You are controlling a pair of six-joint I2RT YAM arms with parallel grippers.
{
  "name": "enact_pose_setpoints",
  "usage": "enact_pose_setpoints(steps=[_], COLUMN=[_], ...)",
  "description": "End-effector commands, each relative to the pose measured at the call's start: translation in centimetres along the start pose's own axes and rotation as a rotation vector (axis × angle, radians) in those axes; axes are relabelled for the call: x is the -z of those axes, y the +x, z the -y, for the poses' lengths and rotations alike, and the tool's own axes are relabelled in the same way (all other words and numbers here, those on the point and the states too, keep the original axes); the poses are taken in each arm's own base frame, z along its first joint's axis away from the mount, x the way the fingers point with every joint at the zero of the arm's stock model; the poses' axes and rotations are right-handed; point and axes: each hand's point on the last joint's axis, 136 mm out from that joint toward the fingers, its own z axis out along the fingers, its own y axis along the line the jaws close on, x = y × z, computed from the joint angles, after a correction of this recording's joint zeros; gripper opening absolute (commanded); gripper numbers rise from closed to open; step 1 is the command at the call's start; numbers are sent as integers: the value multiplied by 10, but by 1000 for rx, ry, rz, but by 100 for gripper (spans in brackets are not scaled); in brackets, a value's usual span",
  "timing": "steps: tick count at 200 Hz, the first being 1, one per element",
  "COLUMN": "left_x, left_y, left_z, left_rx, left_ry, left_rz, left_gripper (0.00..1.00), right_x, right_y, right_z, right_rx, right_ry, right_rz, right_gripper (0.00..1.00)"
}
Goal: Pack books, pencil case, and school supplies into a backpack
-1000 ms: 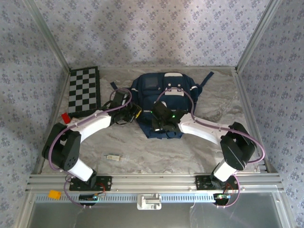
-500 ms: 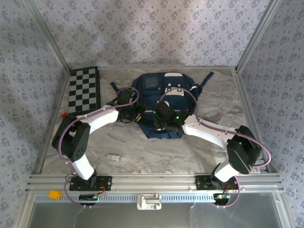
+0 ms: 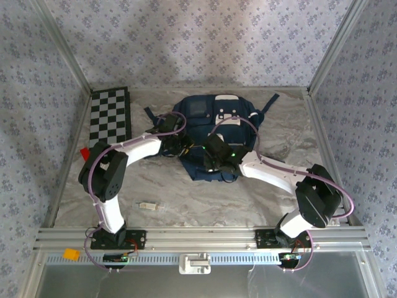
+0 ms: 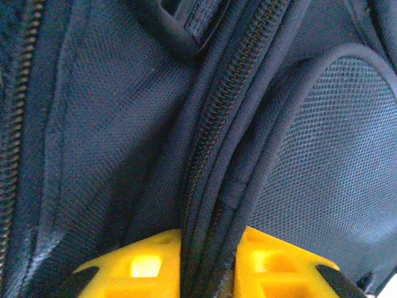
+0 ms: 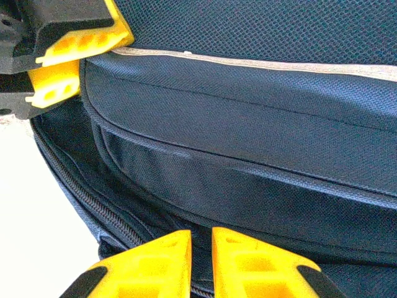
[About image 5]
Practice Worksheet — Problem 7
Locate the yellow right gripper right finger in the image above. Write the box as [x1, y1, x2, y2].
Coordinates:
[212, 226, 345, 298]

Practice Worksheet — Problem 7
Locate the navy blue backpack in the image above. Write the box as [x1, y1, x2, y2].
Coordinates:
[30, 0, 397, 298]

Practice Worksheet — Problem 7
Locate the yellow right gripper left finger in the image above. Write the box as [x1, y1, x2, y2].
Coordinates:
[60, 229, 193, 298]

